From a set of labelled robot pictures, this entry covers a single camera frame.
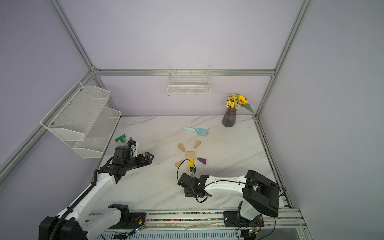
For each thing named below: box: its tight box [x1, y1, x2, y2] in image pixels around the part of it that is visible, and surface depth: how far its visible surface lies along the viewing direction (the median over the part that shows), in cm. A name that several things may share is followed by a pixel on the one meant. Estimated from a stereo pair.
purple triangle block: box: [197, 157, 207, 165], surface depth 97 cm
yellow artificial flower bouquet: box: [225, 93, 255, 114], surface depth 97 cm
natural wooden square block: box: [186, 151, 196, 160], surface depth 100 cm
